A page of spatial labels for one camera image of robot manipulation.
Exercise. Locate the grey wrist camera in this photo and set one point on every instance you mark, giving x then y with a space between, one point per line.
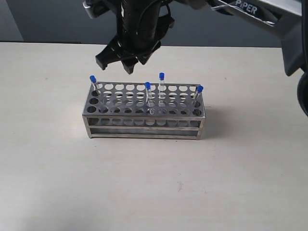
96 8

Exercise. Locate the stainless steel test tube rack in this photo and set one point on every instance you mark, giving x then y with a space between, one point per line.
120 111

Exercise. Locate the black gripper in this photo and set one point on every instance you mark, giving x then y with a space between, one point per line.
141 24

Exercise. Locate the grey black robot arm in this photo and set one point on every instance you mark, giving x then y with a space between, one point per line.
285 19

